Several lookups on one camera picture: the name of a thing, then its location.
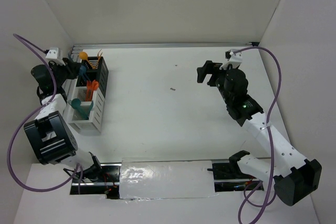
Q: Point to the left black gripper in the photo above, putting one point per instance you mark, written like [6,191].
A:
[72,68]

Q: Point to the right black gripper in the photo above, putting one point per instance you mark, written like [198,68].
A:
[209,67]

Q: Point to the blue plastic spoon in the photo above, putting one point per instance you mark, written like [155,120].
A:
[82,71]

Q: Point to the yellow plastic spoon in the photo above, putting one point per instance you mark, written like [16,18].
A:
[83,56]

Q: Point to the orange plastic fork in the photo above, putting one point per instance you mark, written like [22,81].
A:
[88,91]

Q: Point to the yellow plastic knife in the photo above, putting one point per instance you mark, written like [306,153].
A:
[97,63]

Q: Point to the orange plastic spoon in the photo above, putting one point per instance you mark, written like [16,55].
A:
[94,87]

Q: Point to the teal plastic spoon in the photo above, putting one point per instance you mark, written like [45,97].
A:
[76,105]

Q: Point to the teal plastic knife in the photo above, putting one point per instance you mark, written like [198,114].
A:
[90,107]

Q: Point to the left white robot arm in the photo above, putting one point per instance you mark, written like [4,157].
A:
[49,135]

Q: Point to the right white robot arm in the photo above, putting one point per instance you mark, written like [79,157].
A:
[294,176]

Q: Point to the black slotted utensil container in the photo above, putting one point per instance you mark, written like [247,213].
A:
[99,74]

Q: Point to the white slotted utensil container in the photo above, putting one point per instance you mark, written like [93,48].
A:
[94,110]

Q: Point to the silver reflective tape sheet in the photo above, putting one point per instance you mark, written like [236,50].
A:
[166,180]

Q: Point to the aluminium rail at back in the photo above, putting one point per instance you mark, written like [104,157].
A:
[166,45]

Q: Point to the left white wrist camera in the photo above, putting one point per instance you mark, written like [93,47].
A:
[54,53]

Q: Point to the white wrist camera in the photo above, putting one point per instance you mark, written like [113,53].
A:
[54,53]
[234,60]

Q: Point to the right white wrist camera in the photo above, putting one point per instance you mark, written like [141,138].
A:
[234,60]

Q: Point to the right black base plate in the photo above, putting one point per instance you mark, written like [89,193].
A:
[226,179]

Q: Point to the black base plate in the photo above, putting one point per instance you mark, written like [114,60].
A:
[106,184]
[226,179]

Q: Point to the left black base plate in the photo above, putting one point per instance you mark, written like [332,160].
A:
[106,184]

